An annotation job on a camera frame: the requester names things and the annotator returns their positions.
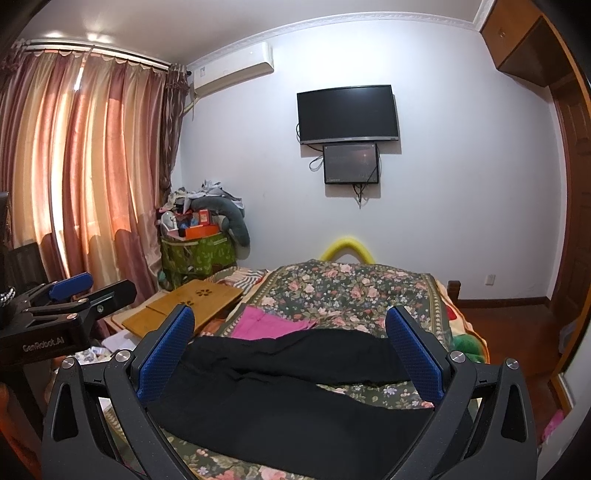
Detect pink striped curtain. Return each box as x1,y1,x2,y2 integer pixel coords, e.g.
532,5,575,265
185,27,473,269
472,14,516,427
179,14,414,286
1,48,188,300

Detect black pants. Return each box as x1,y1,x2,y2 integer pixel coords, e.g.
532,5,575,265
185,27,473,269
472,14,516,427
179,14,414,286
148,329,433,479

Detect green fabric storage box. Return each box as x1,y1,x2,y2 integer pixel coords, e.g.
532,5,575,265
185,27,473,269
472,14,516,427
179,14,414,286
158,233,236,291

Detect yellow foam headboard guard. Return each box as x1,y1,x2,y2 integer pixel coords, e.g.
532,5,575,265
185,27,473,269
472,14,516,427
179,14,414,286
320,236,376,264

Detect grey neck pillow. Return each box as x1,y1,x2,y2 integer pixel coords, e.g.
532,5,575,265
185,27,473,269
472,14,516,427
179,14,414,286
189,196,250,247

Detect orange box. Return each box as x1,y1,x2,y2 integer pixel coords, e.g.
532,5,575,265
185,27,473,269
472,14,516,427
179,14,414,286
184,225,221,241

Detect floral bed quilt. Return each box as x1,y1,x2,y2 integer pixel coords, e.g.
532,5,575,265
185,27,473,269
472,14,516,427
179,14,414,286
164,260,453,479

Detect wall mounted black television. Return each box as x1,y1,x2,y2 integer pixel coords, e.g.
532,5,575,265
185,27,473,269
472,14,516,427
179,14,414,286
297,85,400,145

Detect wooden door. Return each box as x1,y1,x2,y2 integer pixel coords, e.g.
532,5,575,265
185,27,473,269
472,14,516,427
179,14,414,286
551,73,590,324

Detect white crumpled cloth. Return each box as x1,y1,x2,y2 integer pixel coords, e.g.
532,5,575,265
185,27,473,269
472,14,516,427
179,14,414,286
73,330,140,365

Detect wooden wall cabinet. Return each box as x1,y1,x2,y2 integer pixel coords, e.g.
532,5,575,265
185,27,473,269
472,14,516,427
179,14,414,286
481,0,573,87

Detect folded pink pants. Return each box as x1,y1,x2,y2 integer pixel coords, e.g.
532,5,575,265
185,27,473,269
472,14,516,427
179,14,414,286
229,306,317,341

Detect wooden folding lap desk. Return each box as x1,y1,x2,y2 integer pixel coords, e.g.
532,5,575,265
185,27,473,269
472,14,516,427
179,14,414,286
112,280,243,337

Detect white air conditioner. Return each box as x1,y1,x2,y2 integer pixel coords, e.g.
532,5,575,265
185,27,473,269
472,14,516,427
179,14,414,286
192,42,274,98

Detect small wall monitor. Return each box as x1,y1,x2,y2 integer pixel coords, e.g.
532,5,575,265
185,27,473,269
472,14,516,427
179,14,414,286
322,143,380,185

